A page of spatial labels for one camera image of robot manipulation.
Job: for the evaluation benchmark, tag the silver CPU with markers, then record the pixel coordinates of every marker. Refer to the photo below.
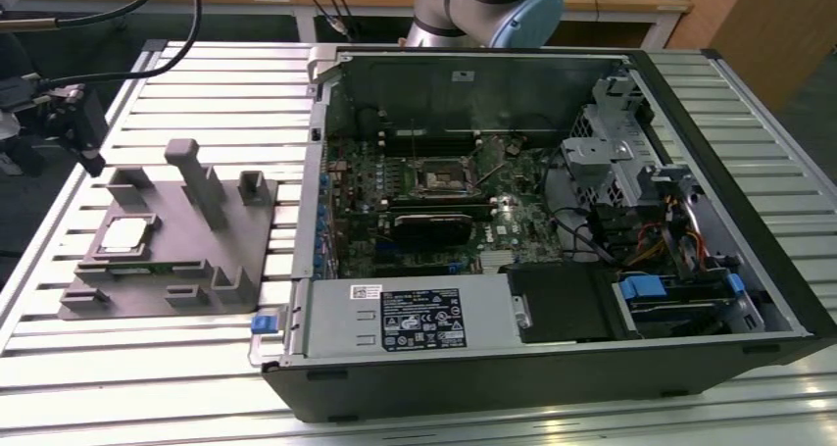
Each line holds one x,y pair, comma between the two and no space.
125,232

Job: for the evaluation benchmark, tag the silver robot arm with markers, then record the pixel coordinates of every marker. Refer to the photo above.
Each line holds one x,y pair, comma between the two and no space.
458,5

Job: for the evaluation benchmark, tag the CPU socket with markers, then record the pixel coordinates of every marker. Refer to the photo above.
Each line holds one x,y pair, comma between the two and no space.
440,177

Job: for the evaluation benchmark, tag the grey parts rack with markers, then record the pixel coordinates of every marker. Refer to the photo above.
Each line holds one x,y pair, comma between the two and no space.
197,250

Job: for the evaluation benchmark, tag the wooden desk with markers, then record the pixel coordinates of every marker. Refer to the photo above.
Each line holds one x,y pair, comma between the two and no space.
262,0

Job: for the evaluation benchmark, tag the grey case latch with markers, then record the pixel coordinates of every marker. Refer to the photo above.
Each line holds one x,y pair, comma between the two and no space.
324,61

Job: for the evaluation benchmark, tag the blue power supply latch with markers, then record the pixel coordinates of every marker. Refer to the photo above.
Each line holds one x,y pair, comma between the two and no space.
265,322

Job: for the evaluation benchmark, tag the grey power supply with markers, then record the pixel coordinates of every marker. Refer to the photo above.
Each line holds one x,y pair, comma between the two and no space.
341,318

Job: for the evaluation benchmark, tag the black RAM slot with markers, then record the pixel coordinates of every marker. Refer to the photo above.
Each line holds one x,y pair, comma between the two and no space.
452,140
452,146
445,208
445,198
482,214
445,203
452,135

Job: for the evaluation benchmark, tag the black graphics card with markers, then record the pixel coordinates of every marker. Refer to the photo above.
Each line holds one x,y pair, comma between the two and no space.
429,230

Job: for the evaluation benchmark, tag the green motherboard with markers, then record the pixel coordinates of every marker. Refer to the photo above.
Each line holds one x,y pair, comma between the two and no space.
524,191

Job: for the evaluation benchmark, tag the silver chipset heatsink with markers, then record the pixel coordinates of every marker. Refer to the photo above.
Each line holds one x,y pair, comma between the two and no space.
498,261

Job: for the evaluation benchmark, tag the silver metal drive cage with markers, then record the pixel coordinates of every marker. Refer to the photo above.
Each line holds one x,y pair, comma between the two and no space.
589,157

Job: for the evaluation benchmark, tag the black plastic shroud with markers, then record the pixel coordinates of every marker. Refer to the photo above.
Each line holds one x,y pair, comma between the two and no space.
562,304

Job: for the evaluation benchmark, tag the black PC case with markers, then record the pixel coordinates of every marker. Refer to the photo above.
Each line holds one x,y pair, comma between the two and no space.
524,387

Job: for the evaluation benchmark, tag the blue disk carrier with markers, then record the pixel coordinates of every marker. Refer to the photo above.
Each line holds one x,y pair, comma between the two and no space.
644,289

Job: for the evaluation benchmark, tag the blue bay latch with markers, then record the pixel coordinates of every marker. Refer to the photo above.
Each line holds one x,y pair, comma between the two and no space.
735,284

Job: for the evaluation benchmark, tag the wooden cabinet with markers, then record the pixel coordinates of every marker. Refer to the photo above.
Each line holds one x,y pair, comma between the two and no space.
772,34

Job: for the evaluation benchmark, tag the metal disk bay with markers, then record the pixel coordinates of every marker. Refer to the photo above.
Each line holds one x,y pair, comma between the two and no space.
745,313

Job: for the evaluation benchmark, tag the silver front drive bracket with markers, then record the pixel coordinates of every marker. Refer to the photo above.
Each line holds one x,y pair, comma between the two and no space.
713,230

